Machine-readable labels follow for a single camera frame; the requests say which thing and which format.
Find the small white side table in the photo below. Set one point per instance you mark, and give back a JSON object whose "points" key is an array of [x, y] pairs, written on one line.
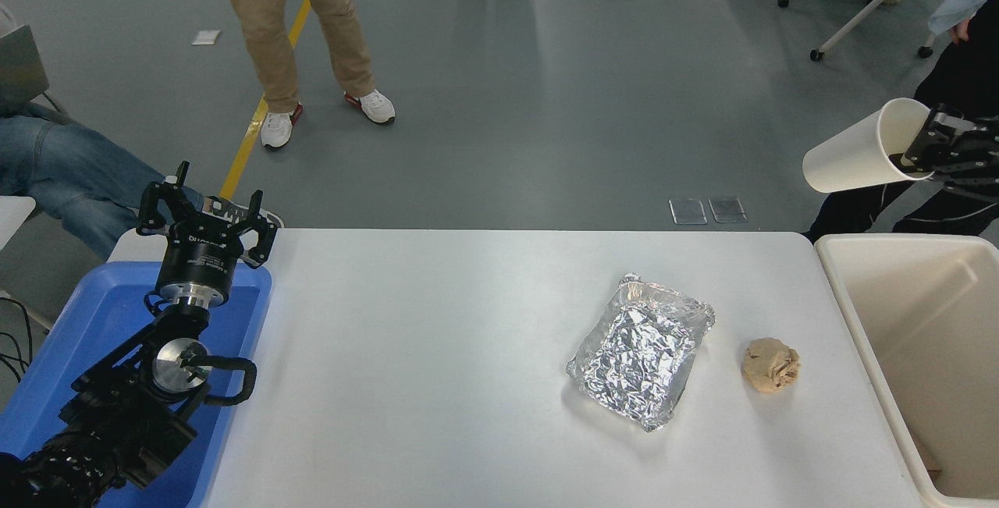
{"points": [[14, 215]]}

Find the person beside bin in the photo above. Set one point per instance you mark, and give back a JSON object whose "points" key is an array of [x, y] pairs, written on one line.
{"points": [[964, 75]]}

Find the grey laptop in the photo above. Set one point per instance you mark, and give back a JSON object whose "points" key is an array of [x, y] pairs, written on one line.
{"points": [[19, 67]]}

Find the crumpled silver foil tray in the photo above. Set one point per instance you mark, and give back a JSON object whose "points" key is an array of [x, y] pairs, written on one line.
{"points": [[636, 352]]}

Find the standing person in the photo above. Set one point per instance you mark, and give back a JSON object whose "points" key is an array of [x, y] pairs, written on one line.
{"points": [[265, 24]]}

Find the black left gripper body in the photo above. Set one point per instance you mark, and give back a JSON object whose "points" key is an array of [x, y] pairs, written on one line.
{"points": [[197, 262]]}

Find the crumpled tan paper ball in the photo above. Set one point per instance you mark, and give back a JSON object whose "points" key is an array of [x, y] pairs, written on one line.
{"points": [[770, 366]]}

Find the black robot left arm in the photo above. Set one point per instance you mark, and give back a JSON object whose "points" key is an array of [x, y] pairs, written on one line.
{"points": [[117, 414]]}

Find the blue plastic tray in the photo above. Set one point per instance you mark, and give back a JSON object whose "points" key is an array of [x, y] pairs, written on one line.
{"points": [[94, 313]]}

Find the white wheeled chair base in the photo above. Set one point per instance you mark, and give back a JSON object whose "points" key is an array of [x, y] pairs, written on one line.
{"points": [[862, 12]]}

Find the hand of person beside bin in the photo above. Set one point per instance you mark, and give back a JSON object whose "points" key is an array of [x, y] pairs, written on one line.
{"points": [[960, 29]]}

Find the clear floor plate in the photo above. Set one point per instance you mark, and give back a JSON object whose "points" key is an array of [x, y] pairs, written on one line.
{"points": [[687, 211], [727, 209]]}

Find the white paper cup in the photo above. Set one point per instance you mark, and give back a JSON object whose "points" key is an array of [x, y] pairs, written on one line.
{"points": [[851, 153]]}

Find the large pale plastic bin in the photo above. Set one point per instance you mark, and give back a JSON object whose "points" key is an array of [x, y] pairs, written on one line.
{"points": [[921, 321]]}

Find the seated person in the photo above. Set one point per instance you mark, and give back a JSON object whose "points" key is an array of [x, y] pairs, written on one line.
{"points": [[70, 172]]}

